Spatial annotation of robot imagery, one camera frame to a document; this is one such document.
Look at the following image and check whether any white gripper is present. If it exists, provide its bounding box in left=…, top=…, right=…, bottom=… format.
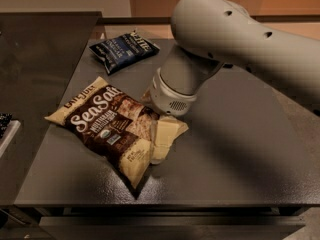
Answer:
left=141, top=69, right=197, bottom=164

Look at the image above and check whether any brown sea salt chip bag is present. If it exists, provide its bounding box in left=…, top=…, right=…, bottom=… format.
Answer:
left=46, top=77, right=188, bottom=187

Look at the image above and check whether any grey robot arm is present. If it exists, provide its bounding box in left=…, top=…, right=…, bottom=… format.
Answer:
left=144, top=0, right=320, bottom=117

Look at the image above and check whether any blue kettle chip bag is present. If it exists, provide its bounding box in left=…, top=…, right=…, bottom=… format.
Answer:
left=89, top=31, right=160, bottom=75

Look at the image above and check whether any white tray with black items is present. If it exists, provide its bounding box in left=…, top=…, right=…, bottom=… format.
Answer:
left=0, top=119, right=21, bottom=158

